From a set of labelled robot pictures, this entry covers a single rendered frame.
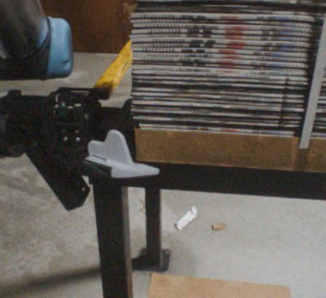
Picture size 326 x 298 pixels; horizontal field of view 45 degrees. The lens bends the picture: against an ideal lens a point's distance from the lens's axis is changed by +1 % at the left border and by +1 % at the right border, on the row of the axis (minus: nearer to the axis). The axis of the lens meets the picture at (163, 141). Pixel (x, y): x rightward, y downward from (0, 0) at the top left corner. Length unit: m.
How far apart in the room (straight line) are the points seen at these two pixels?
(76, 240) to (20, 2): 1.27
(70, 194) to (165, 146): 0.17
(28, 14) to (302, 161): 0.33
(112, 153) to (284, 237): 1.24
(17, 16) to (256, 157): 0.29
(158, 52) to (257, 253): 1.21
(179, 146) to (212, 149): 0.04
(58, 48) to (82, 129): 0.10
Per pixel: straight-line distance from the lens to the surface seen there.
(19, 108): 0.52
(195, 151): 0.46
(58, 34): 0.50
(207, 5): 0.41
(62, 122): 0.50
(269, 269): 1.50
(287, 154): 0.46
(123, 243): 0.72
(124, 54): 0.84
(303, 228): 1.71
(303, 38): 0.42
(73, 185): 0.56
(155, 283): 1.41
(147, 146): 0.46
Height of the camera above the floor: 1.05
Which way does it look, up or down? 28 degrees down
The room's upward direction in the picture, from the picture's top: straight up
